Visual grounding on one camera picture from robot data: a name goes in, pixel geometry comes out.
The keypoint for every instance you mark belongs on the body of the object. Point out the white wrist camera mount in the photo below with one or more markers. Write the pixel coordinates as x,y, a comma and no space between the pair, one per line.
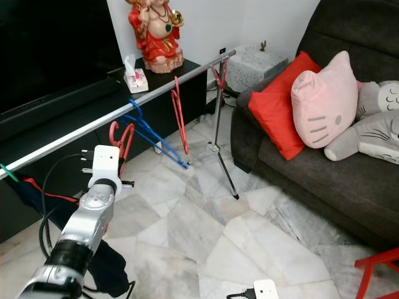
107,162
265,290

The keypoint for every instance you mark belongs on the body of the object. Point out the navy blue T-shirt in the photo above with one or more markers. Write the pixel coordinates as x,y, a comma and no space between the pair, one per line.
37,199

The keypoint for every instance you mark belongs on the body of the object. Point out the pink Hello Kitty cushion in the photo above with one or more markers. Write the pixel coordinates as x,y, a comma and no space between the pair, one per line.
324,103

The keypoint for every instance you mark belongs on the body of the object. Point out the dark brown fabric sofa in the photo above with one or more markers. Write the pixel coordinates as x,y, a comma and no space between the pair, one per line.
305,180

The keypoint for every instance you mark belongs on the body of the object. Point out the black soundbar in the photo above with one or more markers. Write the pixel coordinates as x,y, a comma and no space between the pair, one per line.
56,106

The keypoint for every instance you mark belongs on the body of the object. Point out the blue plastic hanger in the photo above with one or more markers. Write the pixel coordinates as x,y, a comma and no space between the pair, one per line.
186,164

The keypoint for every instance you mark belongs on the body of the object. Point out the pink plastic hanger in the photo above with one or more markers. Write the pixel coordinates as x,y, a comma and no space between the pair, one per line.
113,134

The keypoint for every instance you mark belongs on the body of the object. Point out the black television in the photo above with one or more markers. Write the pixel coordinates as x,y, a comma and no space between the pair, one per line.
50,50

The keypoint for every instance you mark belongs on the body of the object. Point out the black wall socket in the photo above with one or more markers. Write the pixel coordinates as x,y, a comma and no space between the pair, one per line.
222,50

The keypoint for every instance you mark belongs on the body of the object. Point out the red gold figurine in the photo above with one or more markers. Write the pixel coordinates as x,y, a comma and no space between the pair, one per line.
156,34

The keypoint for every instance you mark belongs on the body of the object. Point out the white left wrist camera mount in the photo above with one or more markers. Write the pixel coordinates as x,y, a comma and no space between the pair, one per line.
107,162

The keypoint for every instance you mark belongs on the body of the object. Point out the grey Totoro plush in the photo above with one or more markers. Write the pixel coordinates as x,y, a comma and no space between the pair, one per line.
368,134

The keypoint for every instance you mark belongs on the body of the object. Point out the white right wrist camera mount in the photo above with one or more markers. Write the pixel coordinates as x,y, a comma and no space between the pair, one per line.
265,290

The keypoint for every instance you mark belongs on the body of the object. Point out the silver metal clothes rack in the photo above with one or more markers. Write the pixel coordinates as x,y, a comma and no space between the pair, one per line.
100,123

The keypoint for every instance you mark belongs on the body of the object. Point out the grey patterned storage box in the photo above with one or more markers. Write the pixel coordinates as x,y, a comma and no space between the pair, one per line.
252,68

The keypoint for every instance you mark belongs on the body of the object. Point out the small dark ornament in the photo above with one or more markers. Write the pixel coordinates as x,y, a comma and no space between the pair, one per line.
262,46

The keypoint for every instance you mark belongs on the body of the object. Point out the pink white tissue box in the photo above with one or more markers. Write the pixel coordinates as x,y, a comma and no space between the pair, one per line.
137,80

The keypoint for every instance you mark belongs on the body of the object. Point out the black TV console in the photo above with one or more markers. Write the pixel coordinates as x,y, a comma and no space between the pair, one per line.
198,103

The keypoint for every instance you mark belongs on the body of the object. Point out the red plastic stool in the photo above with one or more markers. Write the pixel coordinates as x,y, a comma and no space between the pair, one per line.
377,255

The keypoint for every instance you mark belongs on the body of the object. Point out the red cushion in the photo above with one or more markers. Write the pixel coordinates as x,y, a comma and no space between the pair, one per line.
277,109

